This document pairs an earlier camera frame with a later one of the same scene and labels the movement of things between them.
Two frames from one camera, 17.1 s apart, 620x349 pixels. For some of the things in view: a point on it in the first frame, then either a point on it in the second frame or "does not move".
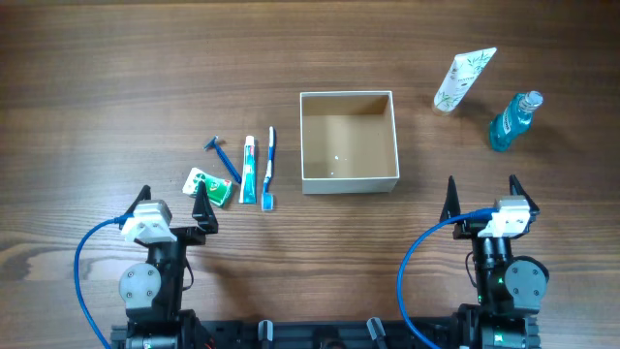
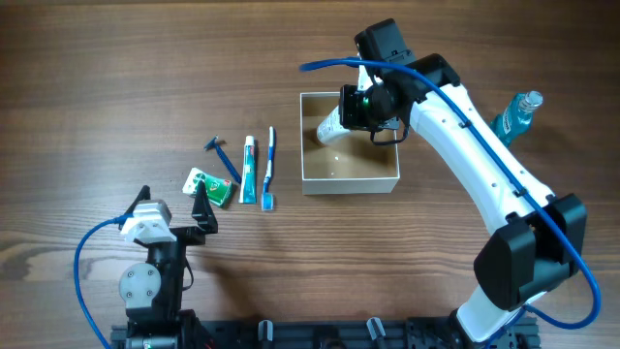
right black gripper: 451,207 to 348,115
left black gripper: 205,221 does not move
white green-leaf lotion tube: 462,75 to 330,129
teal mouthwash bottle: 512,119 does not move
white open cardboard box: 349,142 does not move
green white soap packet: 218,191 does not move
